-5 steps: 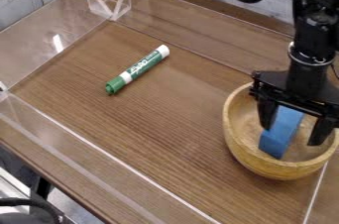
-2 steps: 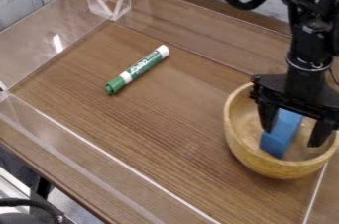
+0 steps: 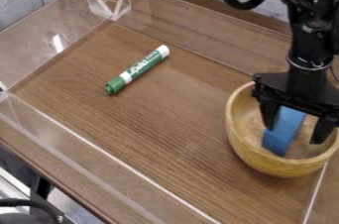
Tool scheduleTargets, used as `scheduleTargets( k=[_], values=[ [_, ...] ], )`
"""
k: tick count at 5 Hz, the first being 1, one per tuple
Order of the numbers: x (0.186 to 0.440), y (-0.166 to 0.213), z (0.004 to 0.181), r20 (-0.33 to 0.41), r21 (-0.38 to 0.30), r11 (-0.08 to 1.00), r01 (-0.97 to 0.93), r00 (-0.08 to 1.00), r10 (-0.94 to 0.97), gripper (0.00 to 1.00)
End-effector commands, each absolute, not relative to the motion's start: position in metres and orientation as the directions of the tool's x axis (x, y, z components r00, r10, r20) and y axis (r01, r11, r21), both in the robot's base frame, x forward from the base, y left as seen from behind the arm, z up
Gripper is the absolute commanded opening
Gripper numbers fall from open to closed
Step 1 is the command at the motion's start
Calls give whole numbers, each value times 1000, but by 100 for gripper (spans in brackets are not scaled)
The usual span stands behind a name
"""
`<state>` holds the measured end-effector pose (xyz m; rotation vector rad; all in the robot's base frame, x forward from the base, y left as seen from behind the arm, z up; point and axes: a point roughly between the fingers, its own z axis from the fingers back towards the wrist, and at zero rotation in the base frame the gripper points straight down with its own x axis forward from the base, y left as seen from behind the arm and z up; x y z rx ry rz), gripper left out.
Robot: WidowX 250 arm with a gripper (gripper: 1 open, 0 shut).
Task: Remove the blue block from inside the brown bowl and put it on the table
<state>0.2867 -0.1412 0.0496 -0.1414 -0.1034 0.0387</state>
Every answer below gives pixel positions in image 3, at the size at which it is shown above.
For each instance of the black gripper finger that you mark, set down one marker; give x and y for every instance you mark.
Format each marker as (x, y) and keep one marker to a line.
(268, 110)
(323, 129)

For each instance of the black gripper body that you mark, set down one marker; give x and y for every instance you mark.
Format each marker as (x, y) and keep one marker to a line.
(303, 96)

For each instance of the brown wooden bowl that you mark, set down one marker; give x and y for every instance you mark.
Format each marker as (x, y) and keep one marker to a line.
(304, 158)

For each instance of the blue rectangular block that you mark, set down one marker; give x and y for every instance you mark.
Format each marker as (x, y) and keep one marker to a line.
(277, 138)

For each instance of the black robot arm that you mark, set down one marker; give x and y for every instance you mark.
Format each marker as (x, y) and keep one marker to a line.
(313, 23)

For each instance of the green dry erase marker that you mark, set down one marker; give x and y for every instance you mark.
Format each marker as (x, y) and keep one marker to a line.
(136, 70)

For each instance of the clear acrylic tray wall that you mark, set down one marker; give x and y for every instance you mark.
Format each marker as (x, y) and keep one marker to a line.
(143, 156)

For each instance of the black metal bracket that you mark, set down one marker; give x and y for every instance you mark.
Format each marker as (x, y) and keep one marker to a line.
(63, 219)

